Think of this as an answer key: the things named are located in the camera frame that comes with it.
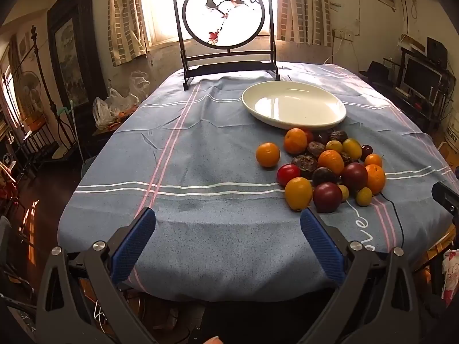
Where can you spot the white wall socket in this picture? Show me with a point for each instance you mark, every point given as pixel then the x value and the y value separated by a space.
pixel 346 35

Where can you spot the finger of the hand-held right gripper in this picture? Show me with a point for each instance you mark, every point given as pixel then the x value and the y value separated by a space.
pixel 446 197

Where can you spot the dark red cherry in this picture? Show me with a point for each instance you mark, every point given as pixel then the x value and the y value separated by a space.
pixel 366 150

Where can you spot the yellow-green longan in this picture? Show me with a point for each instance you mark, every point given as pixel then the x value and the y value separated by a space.
pixel 344 192
pixel 334 145
pixel 364 196

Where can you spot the bird painting table screen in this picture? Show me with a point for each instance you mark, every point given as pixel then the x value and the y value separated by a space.
pixel 222 65

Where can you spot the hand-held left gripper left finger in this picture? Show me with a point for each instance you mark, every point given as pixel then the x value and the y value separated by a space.
pixel 134 243

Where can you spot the black speaker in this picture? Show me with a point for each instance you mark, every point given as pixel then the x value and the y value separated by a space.
pixel 436 48

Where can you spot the dark red plum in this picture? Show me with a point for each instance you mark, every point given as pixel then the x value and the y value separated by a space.
pixel 354 176
pixel 327 197

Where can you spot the red cherry tomato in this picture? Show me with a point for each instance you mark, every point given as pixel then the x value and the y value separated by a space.
pixel 288 173
pixel 309 135

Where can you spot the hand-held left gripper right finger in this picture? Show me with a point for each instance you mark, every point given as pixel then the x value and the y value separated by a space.
pixel 322 247

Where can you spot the black computer rack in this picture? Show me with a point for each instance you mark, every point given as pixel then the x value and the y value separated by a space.
pixel 412 107

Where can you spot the dark purple plum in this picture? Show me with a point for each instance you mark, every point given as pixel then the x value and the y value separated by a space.
pixel 321 137

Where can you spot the clear plastic bag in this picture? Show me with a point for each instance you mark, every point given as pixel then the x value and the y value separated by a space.
pixel 104 111
pixel 139 82

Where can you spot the checked beige curtain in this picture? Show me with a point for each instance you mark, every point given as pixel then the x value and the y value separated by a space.
pixel 304 10
pixel 125 25

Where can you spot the large orange mandarin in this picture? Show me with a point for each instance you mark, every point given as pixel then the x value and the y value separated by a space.
pixel 295 141

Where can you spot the blue striped tablecloth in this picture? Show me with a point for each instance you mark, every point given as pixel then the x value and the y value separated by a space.
pixel 200 143

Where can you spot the flat cardboard box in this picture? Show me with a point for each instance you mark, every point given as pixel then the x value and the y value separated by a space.
pixel 412 41

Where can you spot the yellow round fruit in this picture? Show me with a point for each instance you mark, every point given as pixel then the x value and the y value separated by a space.
pixel 351 148

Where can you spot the black metal stand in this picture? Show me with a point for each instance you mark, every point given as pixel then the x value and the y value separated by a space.
pixel 34 36

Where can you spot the dark framed painting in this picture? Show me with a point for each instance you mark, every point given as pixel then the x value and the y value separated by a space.
pixel 70 57

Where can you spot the small orange mandarin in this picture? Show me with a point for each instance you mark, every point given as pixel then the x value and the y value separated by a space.
pixel 373 160

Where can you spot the white oval plate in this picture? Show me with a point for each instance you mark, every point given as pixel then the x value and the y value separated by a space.
pixel 294 105

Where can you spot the red floral white cloth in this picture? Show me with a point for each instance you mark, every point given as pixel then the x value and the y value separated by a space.
pixel 451 276

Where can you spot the brown water chestnut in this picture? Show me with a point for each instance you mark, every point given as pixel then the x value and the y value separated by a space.
pixel 338 135
pixel 304 165
pixel 323 176
pixel 347 157
pixel 316 148

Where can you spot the computer monitor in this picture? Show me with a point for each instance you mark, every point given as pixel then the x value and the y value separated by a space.
pixel 419 73

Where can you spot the standing electric fan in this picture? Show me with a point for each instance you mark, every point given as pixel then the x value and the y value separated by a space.
pixel 29 86

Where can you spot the white plastic bucket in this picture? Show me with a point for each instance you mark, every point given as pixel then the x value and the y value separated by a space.
pixel 452 130

